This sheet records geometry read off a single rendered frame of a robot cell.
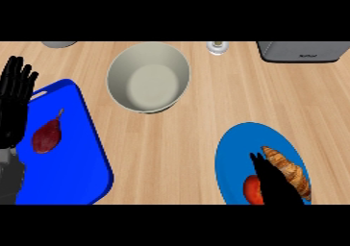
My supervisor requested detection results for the red tomato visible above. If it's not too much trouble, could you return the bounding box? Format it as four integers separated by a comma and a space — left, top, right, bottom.
242, 174, 265, 206

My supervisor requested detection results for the blue tray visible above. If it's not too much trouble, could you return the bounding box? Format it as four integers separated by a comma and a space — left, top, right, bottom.
14, 78, 116, 206

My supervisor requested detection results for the dark red pear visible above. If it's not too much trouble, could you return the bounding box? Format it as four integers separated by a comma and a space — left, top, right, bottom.
30, 108, 66, 155

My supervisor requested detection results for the grey round container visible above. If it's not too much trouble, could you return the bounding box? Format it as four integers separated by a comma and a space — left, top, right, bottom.
40, 41, 79, 49

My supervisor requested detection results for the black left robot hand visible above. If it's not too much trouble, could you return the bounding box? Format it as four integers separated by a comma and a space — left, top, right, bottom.
0, 55, 40, 151

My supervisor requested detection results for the brown croissant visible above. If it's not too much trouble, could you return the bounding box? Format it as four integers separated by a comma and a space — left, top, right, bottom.
261, 145, 313, 202

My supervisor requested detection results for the clear glass bottle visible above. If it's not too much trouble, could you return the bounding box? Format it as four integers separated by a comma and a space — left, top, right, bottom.
205, 41, 230, 56

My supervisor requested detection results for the grey toaster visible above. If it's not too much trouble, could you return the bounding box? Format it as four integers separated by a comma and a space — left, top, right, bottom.
257, 41, 350, 63

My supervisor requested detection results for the blue plate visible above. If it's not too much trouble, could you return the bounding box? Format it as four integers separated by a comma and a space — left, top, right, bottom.
214, 121, 313, 206

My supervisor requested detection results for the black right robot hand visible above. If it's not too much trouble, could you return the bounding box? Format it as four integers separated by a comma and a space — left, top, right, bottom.
249, 152, 305, 206

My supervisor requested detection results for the pale grey bowl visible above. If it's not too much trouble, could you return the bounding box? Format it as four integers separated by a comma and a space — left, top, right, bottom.
106, 41, 193, 114

